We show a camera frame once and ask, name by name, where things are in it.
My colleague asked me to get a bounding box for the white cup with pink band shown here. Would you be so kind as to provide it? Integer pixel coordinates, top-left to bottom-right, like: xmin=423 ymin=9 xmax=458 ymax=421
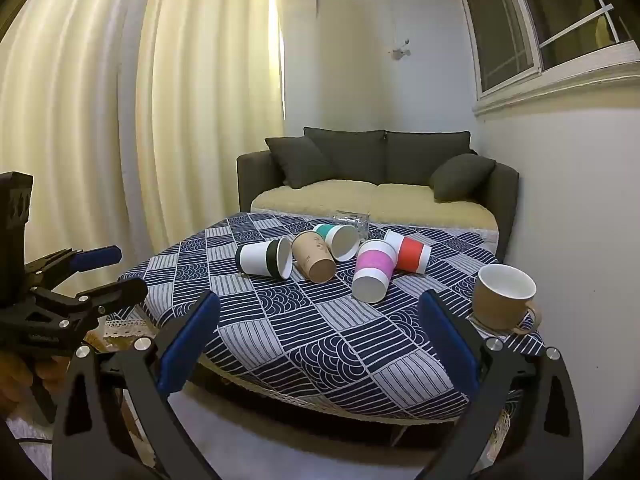
xmin=351 ymin=239 xmax=399 ymax=304

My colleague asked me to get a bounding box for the person's left hand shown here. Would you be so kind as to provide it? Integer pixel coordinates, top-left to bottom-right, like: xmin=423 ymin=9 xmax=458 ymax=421
xmin=0 ymin=352 xmax=70 ymax=411

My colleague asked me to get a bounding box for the brown ceramic mug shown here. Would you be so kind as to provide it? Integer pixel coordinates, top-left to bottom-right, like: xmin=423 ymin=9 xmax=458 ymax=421
xmin=471 ymin=263 xmax=543 ymax=336

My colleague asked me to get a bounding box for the white cup with teal band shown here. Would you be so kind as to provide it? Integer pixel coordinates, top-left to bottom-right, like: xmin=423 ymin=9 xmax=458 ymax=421
xmin=312 ymin=223 xmax=359 ymax=262

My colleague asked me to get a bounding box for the clear glass container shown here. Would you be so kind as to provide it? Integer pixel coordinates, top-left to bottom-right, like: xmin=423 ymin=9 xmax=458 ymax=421
xmin=332 ymin=210 xmax=371 ymax=241

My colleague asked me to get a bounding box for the white lace table cloth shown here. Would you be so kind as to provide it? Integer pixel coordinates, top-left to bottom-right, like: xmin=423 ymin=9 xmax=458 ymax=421
xmin=100 ymin=307 xmax=161 ymax=341

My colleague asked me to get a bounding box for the hanging wall ornament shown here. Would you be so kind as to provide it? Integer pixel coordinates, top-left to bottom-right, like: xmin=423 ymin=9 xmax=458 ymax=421
xmin=387 ymin=0 xmax=413 ymax=63

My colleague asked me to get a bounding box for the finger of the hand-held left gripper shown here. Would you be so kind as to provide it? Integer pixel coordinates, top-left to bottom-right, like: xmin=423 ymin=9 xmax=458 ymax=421
xmin=24 ymin=245 xmax=123 ymax=287
xmin=27 ymin=276 xmax=149 ymax=347

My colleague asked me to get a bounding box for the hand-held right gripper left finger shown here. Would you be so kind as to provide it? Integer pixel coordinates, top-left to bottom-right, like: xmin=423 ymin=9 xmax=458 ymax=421
xmin=51 ymin=290 xmax=223 ymax=480

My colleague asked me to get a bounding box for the brown paper cup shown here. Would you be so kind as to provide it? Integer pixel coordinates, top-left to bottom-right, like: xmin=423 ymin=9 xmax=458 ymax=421
xmin=291 ymin=231 xmax=337 ymax=284

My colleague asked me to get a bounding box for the navy patterned tablecloth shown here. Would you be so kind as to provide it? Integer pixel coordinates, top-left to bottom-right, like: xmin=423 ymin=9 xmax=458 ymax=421
xmin=117 ymin=211 xmax=546 ymax=421

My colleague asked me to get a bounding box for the beige sofa seat cover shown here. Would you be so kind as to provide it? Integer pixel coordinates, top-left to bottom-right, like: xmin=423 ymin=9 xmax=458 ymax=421
xmin=250 ymin=179 xmax=500 ymax=241

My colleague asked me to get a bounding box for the dark grey sofa back cushion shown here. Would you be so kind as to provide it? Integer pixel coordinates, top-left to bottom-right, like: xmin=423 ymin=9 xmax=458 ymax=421
xmin=385 ymin=131 xmax=473 ymax=187
xmin=303 ymin=127 xmax=387 ymax=183

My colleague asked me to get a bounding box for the cream curtain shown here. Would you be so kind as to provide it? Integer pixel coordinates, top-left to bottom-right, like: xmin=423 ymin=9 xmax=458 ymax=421
xmin=0 ymin=0 xmax=151 ymax=286
xmin=135 ymin=0 xmax=287 ymax=266

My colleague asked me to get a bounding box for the dark grey throw pillow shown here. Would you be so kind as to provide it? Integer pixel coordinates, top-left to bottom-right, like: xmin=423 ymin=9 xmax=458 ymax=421
xmin=264 ymin=136 xmax=333 ymax=190
xmin=429 ymin=153 xmax=497 ymax=203

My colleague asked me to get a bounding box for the white cup with red band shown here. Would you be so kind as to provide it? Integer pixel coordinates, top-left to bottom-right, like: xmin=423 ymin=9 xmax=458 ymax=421
xmin=383 ymin=229 xmax=430 ymax=276

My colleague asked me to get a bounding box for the white cup with black band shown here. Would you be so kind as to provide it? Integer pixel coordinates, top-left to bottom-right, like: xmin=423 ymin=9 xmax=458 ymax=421
xmin=235 ymin=236 xmax=294 ymax=281

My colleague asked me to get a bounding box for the white framed window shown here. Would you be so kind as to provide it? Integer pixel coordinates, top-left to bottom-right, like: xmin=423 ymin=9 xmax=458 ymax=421
xmin=450 ymin=0 xmax=640 ymax=116

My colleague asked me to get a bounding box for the dark grey sofa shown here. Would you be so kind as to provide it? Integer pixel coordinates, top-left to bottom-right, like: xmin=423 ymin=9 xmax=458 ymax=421
xmin=236 ymin=126 xmax=521 ymax=261

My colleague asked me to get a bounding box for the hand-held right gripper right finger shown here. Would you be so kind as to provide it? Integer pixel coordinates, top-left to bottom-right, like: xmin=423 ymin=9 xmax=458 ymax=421
xmin=417 ymin=289 xmax=586 ymax=480

